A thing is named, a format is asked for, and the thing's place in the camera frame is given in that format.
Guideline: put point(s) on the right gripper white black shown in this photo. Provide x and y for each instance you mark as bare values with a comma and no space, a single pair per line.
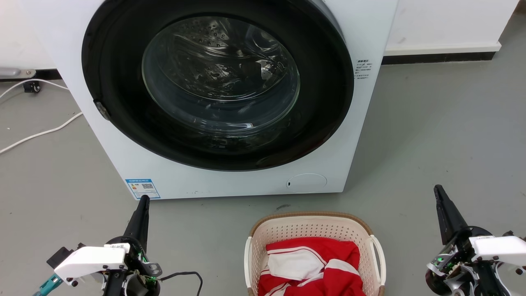
493,255

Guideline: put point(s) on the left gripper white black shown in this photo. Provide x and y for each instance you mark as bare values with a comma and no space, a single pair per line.
92,261

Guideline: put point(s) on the cream perforated plastic laundry basket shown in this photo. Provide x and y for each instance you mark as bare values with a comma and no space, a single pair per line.
312,226

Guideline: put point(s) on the blue energy label sticker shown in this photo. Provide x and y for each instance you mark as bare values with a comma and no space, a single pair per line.
142,188

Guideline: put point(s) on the white front-load washing machine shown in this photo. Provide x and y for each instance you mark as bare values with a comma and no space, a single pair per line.
230,183

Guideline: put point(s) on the teal plastic connector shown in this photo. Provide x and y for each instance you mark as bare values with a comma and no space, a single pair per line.
48,285

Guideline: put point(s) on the red and white garment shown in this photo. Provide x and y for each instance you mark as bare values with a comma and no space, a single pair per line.
328,279

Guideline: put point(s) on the round white filter cover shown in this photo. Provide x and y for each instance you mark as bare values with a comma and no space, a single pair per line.
306,183

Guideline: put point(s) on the black round washer door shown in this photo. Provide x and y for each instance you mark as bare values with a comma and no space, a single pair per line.
123,82

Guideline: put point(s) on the small printed text sticker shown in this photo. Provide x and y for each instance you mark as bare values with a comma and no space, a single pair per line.
363,69

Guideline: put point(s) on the small black caster wheel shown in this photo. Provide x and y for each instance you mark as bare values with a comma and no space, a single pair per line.
32,86

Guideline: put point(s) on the white cabinet with black plinth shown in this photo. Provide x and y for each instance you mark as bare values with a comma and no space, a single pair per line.
444,24

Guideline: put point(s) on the grey metal bracket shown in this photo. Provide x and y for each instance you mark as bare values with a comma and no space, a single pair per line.
16,73

